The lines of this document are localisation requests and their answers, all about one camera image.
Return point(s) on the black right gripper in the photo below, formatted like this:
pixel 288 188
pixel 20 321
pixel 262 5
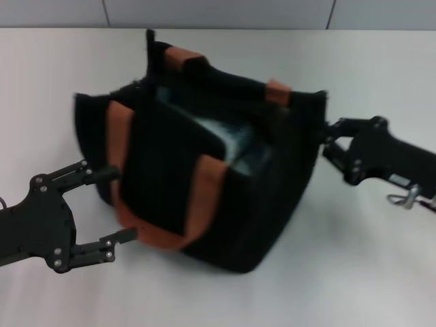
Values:
pixel 385 153

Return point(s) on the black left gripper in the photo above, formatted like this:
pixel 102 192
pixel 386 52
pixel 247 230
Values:
pixel 37 225

